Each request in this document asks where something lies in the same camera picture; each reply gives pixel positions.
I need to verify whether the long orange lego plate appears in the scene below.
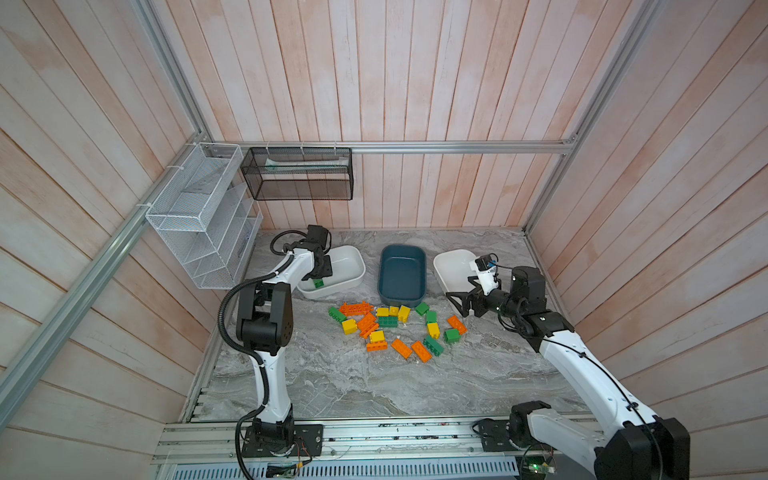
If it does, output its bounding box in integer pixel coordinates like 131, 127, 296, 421
338, 302, 375, 317

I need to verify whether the orange lego brick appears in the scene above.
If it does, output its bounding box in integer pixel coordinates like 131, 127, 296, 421
357, 313, 379, 338
447, 315, 467, 335
411, 341, 432, 363
366, 341, 388, 352
391, 338, 413, 360

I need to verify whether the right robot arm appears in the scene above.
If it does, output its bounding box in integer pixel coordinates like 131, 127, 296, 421
445, 257, 691, 479

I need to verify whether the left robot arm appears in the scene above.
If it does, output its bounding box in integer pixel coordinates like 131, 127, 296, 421
235, 225, 332, 445

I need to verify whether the left white bin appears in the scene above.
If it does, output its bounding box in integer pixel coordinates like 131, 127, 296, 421
297, 245, 366, 300

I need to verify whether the white bin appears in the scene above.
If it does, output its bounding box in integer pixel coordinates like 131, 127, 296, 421
433, 249, 477, 294
297, 245, 366, 300

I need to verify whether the right white bin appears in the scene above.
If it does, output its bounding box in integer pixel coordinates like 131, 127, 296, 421
433, 249, 477, 294

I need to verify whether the green long lego brick lower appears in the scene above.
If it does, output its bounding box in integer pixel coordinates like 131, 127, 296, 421
422, 336, 444, 357

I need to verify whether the dark teal bin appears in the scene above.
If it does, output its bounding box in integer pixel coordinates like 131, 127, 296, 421
377, 244, 427, 308

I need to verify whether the black mesh basket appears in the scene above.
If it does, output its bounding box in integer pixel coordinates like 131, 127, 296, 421
240, 146, 355, 202

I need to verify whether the dark green flat lego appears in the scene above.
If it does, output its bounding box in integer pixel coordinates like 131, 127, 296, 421
377, 316, 399, 328

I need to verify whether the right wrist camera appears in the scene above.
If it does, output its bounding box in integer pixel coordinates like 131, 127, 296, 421
472, 253, 500, 296

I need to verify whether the white wire shelf rack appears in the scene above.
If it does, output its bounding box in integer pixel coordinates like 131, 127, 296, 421
146, 143, 263, 290

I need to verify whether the aluminium front rail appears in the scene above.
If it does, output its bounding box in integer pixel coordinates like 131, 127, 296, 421
150, 416, 488, 465

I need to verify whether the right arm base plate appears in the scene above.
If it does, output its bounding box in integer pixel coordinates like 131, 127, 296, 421
472, 415, 531, 452

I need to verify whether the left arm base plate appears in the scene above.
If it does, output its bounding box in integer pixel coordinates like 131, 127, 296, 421
241, 422, 324, 459

